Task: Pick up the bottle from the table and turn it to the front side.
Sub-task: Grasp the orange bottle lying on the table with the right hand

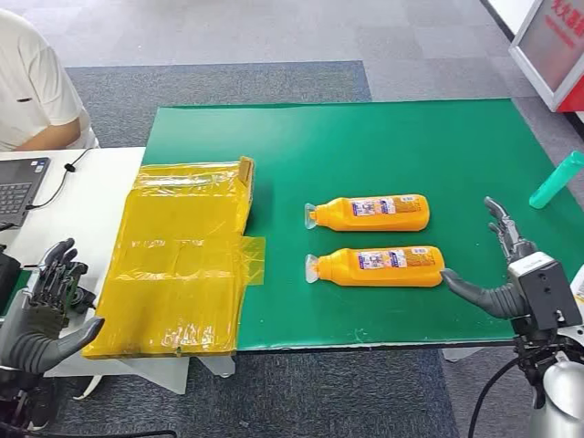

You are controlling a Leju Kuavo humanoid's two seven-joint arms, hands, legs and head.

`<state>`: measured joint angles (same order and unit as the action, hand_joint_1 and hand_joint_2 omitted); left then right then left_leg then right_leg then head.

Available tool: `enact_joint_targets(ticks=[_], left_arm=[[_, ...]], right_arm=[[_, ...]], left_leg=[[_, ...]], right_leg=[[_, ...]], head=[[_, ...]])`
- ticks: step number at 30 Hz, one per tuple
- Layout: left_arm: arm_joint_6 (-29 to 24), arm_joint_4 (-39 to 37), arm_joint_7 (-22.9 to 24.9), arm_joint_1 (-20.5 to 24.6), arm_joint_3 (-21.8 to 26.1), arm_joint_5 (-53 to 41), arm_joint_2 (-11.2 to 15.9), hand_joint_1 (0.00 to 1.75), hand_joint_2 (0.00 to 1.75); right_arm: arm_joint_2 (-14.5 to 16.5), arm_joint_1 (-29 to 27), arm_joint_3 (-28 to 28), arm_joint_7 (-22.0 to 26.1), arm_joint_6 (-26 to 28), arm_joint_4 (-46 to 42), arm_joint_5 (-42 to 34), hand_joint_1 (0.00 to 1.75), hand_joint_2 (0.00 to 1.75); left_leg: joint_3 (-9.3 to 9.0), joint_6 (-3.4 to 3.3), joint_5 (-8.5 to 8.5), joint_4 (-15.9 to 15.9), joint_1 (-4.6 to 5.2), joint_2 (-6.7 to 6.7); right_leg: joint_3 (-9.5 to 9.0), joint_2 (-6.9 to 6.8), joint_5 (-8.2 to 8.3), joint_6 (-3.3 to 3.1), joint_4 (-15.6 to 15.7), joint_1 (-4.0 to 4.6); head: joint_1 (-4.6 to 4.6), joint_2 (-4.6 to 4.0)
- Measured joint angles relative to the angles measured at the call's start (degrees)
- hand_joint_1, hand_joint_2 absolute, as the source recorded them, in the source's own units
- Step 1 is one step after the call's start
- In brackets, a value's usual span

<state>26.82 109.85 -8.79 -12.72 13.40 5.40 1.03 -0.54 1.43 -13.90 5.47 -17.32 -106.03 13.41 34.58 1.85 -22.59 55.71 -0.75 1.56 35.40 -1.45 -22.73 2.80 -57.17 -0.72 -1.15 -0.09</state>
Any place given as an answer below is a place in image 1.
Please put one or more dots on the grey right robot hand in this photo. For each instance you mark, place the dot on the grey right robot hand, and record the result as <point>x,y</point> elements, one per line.
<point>493,302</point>

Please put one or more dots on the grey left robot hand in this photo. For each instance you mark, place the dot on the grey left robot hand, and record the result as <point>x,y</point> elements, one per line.
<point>32,338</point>

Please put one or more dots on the orange bottle with clear cap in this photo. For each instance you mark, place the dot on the orange bottle with clear cap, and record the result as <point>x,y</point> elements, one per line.
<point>379,220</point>
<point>388,273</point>

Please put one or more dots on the white and yellow bottle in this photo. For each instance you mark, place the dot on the white and yellow bottle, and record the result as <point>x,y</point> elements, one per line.
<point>579,284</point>

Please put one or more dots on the teal plastic bottle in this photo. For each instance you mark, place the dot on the teal plastic bottle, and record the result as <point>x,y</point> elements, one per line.
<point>554,181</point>

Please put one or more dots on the dark laptop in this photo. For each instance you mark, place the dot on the dark laptop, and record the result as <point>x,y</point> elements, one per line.
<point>18,187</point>

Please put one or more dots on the yellow taped cardboard box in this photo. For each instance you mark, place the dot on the yellow taped cardboard box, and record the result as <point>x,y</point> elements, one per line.
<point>178,272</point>

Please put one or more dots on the green table mat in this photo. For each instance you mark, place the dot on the green table mat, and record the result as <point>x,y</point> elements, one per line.
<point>365,151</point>

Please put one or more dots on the person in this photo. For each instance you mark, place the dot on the person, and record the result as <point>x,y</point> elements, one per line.
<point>32,84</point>

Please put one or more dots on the white and red sign stand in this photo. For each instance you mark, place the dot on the white and red sign stand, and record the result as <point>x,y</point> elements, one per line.
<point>547,48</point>

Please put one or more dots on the white table bracket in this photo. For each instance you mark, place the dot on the white table bracket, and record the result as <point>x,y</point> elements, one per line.
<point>461,353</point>
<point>219,364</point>

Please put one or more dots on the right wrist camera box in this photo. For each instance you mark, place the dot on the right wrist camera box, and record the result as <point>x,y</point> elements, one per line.
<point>547,290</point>

